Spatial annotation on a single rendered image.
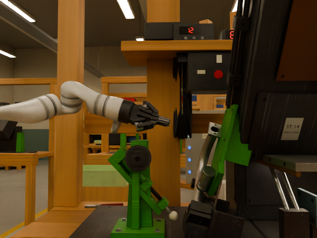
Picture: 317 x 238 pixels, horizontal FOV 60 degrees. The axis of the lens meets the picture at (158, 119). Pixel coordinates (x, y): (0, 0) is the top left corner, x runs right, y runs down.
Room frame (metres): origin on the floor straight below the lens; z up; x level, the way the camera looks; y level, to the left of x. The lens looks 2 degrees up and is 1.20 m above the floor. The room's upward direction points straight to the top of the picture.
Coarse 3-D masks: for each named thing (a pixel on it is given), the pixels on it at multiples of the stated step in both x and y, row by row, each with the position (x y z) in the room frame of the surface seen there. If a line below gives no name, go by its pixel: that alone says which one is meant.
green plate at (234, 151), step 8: (232, 112) 0.77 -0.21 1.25; (224, 120) 0.85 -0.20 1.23; (232, 120) 0.76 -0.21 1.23; (224, 128) 0.82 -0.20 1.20; (232, 128) 0.76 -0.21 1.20; (224, 136) 0.79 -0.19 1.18; (232, 136) 0.78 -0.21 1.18; (224, 144) 0.76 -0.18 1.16; (232, 144) 0.78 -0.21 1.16; (240, 144) 0.77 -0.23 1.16; (216, 152) 0.85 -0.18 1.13; (224, 152) 0.76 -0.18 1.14; (232, 152) 0.78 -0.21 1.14; (240, 152) 0.77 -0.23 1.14; (248, 152) 0.77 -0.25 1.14; (216, 160) 0.82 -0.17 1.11; (224, 160) 0.76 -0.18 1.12; (232, 160) 0.78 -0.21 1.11; (240, 160) 0.77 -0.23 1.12; (248, 160) 0.77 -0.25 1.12
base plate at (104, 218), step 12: (96, 216) 0.97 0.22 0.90; (108, 216) 0.97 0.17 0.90; (120, 216) 0.97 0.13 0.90; (156, 216) 0.97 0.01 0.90; (168, 216) 0.97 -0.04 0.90; (180, 216) 0.97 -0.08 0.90; (84, 228) 0.85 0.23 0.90; (96, 228) 0.85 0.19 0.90; (108, 228) 0.85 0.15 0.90; (168, 228) 0.85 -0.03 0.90; (180, 228) 0.85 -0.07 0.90; (252, 228) 0.85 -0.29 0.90; (264, 228) 0.85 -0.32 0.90; (276, 228) 0.85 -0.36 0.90
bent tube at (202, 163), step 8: (216, 128) 0.87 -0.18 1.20; (208, 136) 0.87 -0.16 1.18; (216, 136) 0.84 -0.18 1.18; (208, 144) 0.89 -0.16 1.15; (208, 152) 0.91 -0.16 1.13; (200, 160) 0.92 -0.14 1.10; (200, 168) 0.90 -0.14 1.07; (200, 176) 0.88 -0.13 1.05; (200, 192) 0.83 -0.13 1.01; (200, 200) 0.81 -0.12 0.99
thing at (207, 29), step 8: (176, 24) 1.05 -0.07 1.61; (184, 24) 1.05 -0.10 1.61; (192, 24) 1.05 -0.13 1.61; (200, 24) 1.05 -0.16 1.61; (208, 24) 1.05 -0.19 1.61; (176, 32) 1.05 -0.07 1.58; (184, 32) 1.05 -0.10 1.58; (192, 32) 1.05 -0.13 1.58; (200, 32) 1.05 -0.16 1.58; (208, 32) 1.05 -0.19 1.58
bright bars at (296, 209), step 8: (272, 168) 0.77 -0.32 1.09; (272, 176) 0.75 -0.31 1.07; (288, 184) 0.73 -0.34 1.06; (280, 192) 0.71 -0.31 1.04; (288, 192) 0.71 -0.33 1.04; (296, 200) 0.69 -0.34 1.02; (280, 208) 0.68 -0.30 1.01; (288, 208) 0.67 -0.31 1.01; (296, 208) 0.67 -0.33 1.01; (280, 216) 0.68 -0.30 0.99; (288, 216) 0.66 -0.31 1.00; (296, 216) 0.66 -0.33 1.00; (304, 216) 0.66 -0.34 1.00; (280, 224) 0.68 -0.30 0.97; (288, 224) 0.66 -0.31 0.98; (296, 224) 0.66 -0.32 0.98; (304, 224) 0.66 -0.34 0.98; (280, 232) 0.68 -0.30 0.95; (288, 232) 0.66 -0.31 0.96; (296, 232) 0.66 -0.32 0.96; (304, 232) 0.66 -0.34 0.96
